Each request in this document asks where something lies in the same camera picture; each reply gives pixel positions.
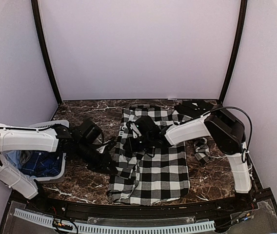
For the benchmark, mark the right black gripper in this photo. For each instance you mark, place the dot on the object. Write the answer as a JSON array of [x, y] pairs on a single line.
[[132, 147]]

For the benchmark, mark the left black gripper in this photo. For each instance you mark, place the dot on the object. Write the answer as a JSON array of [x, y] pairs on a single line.
[[103, 164]]

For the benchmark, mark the black white plaid shirt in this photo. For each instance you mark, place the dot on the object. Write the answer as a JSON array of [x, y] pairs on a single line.
[[153, 175]]

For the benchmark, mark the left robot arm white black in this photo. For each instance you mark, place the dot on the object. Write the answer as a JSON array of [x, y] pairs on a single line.
[[79, 140]]

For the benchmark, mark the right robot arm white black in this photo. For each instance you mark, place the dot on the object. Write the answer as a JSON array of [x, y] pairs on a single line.
[[227, 131]]

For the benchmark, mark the grey plastic laundry basket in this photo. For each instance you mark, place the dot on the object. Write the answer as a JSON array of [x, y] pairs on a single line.
[[56, 173]]

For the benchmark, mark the blue plaid shirt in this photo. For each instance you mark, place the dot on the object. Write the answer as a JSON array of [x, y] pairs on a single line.
[[38, 163]]

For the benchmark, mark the folded black shirt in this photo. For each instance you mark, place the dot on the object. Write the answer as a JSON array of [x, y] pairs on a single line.
[[193, 108]]

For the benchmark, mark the grey shirt in basket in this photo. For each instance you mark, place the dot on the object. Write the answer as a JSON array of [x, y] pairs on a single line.
[[25, 156]]

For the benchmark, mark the light blue shirt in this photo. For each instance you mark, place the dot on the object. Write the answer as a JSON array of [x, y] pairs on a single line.
[[14, 158]]

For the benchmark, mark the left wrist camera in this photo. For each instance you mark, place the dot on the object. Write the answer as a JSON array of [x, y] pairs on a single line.
[[107, 146]]

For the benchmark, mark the grey slotted cable duct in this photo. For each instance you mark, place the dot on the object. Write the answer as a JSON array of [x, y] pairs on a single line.
[[85, 228]]

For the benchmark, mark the black front rail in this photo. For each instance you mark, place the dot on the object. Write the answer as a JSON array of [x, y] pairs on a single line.
[[215, 209]]

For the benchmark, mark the left black frame post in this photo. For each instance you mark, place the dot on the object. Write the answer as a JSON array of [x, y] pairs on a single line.
[[44, 50]]

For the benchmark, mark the black frame post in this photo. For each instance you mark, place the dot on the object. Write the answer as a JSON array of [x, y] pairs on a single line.
[[44, 50], [235, 50]]

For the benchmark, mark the right black frame post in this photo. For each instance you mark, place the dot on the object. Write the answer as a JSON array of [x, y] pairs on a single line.
[[235, 50]]

